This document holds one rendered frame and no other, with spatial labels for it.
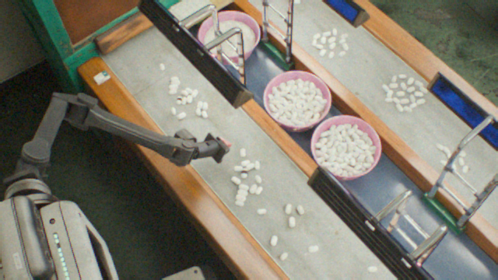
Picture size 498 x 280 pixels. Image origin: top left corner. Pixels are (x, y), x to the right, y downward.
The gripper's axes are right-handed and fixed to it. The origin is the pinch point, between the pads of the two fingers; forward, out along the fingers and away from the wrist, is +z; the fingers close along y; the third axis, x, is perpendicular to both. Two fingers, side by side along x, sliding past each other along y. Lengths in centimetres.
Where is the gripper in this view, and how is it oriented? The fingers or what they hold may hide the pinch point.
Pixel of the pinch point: (229, 145)
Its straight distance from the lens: 208.6
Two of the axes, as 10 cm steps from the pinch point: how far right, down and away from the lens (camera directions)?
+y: -6.3, -6.6, 4.0
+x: -4.7, 7.4, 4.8
